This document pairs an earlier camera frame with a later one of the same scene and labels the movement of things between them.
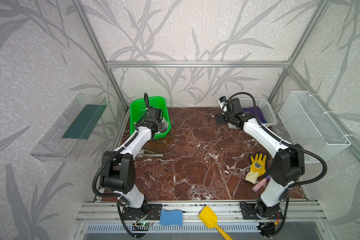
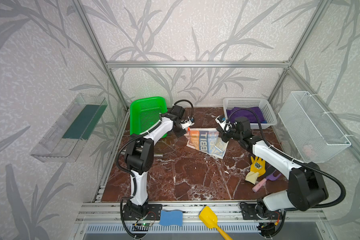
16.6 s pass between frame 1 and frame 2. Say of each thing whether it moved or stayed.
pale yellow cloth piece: stayed
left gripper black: moved
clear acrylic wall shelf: stayed
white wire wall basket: stayed
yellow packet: stayed
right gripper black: moved
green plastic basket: stayed
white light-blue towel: moved
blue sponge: stayed
